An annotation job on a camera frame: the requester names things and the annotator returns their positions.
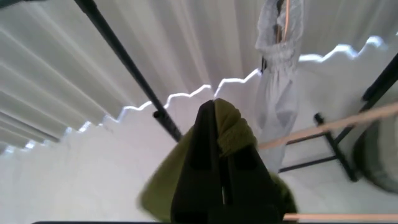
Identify green garment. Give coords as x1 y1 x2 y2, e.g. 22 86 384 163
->
138 98 298 222

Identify white curtain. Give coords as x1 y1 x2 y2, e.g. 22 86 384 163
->
0 0 398 153

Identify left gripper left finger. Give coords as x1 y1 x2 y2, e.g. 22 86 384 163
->
170 99 224 222

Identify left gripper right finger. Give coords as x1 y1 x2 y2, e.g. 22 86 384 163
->
221 144 285 222

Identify white laundry basket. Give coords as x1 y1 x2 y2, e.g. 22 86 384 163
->
353 90 398 194

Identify pale grey shorts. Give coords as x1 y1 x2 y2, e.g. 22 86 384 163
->
254 0 305 174

